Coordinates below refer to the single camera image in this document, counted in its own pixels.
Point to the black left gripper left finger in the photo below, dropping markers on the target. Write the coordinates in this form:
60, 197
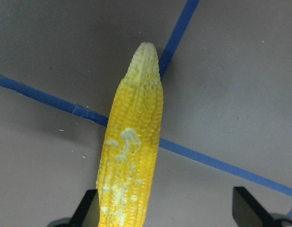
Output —
87, 213

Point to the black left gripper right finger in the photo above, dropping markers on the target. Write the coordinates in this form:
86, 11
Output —
247, 211

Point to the yellow toy corn cob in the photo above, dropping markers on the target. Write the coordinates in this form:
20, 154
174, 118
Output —
131, 142

